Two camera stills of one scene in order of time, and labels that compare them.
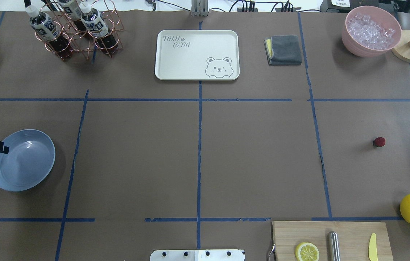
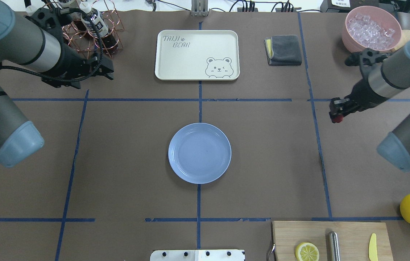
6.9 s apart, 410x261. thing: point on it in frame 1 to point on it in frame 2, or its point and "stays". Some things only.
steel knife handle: x=333 y=246 stays
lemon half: x=307 y=251 stays
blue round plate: x=31 y=156 to x=199 y=153
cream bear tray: x=197 y=55 stays
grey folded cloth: x=282 y=50 stays
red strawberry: x=379 y=141 to x=338 y=119
